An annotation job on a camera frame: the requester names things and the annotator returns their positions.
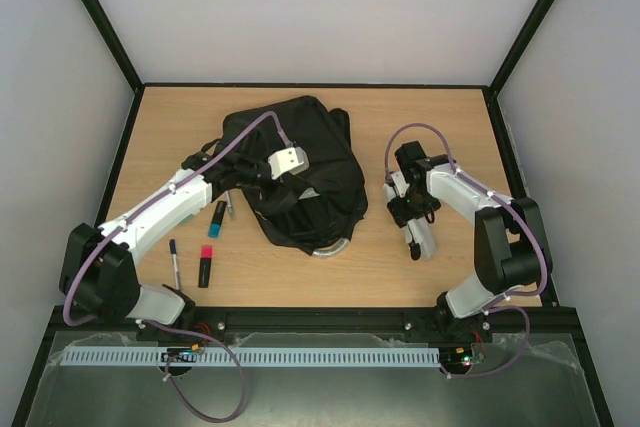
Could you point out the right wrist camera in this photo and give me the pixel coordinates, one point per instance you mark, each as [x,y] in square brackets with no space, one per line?
[395,186]

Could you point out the black student bag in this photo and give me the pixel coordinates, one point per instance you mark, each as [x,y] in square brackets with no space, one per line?
[320,206]

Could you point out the blue highlighter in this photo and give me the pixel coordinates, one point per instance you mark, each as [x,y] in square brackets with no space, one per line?
[217,219]

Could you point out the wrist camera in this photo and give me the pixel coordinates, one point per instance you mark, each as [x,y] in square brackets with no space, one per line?
[395,186]
[291,160]

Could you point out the pink highlighter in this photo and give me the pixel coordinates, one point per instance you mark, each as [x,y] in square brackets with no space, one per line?
[205,264]

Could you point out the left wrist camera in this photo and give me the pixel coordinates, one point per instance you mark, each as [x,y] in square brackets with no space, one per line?
[291,160]

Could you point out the green-capped white marker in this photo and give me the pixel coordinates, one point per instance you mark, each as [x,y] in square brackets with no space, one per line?
[230,207]

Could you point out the blue-capped white pen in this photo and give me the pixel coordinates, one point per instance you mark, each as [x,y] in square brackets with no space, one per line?
[175,265]

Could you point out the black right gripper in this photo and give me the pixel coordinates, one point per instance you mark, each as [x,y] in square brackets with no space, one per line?
[407,217]

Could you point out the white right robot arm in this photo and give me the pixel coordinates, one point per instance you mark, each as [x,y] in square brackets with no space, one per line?
[510,249]

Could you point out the metal front tray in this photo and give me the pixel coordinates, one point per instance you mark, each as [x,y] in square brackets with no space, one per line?
[514,380]

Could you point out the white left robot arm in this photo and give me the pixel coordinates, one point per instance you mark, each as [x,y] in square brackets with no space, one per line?
[99,275]

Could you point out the black aluminium frame rail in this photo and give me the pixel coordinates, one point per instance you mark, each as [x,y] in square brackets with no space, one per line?
[413,325]

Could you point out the green glue stick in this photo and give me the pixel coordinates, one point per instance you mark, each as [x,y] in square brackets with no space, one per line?
[187,219]

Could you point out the light blue cable duct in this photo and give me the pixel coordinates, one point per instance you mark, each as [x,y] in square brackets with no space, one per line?
[254,357]

